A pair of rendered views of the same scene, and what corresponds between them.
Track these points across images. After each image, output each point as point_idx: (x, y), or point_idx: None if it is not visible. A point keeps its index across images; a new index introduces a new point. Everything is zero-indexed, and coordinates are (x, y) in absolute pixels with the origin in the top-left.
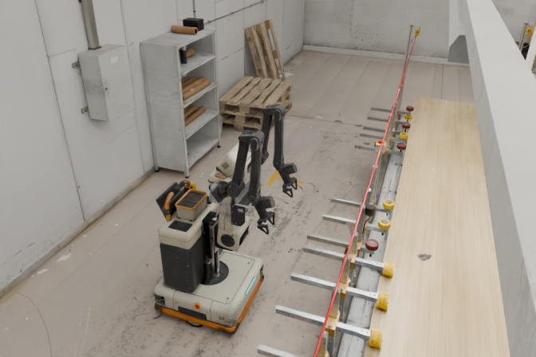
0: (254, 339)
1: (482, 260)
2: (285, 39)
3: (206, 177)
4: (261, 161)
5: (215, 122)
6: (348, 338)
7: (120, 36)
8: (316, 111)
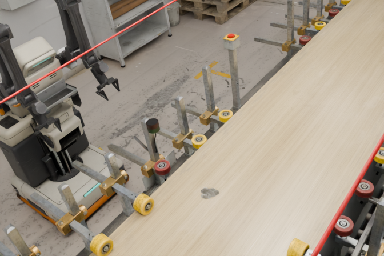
0: None
1: (284, 210)
2: None
3: (141, 67)
4: (15, 60)
5: (163, 10)
6: None
7: None
8: None
